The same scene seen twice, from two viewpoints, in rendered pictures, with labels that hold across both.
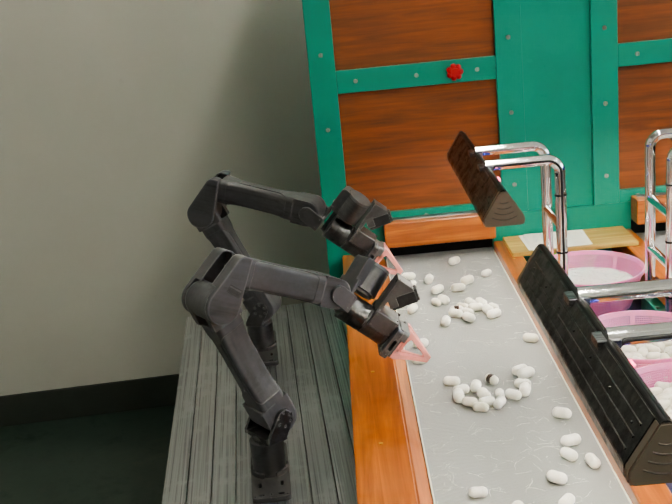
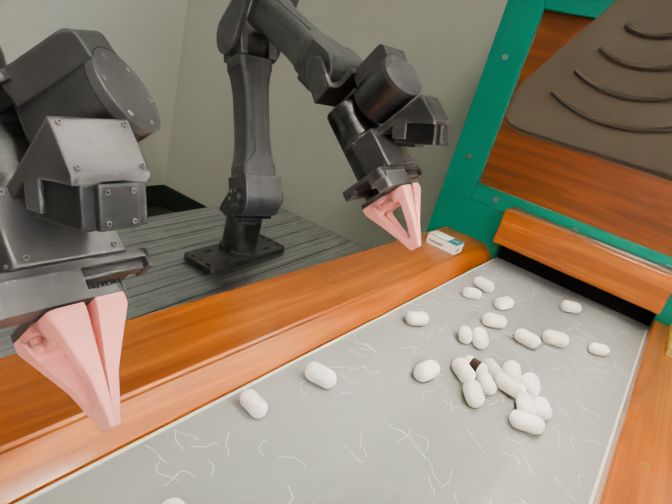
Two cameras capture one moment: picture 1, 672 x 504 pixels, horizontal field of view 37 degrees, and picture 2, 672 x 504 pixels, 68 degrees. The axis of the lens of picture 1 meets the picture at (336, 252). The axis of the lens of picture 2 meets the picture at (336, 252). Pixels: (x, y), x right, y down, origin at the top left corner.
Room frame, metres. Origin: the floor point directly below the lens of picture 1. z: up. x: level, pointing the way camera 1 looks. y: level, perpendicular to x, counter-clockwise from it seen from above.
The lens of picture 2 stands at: (1.66, -0.36, 1.05)
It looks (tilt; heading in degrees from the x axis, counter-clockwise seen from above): 22 degrees down; 31
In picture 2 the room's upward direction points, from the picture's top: 16 degrees clockwise
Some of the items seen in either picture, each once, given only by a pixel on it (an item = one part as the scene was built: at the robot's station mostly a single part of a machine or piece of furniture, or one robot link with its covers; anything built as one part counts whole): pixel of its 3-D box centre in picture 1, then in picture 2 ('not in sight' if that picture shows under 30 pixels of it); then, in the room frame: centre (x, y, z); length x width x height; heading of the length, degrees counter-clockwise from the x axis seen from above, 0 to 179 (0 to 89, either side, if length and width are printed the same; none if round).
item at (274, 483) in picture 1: (268, 454); not in sight; (1.68, 0.16, 0.71); 0.20 x 0.07 x 0.08; 4
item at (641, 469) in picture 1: (590, 337); not in sight; (1.23, -0.32, 1.08); 0.62 x 0.08 x 0.07; 179
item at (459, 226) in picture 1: (439, 228); (580, 255); (2.64, -0.29, 0.83); 0.30 x 0.06 x 0.07; 89
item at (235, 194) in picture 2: (261, 309); (252, 203); (2.27, 0.19, 0.77); 0.09 x 0.06 x 0.06; 164
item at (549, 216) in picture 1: (519, 245); not in sight; (2.19, -0.42, 0.90); 0.20 x 0.19 x 0.45; 179
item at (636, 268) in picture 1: (589, 284); not in sight; (2.36, -0.62, 0.72); 0.27 x 0.27 x 0.10
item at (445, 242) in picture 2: not in sight; (444, 242); (2.53, -0.07, 0.78); 0.06 x 0.04 x 0.02; 89
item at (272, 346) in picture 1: (261, 335); (241, 234); (2.27, 0.20, 0.71); 0.20 x 0.07 x 0.08; 4
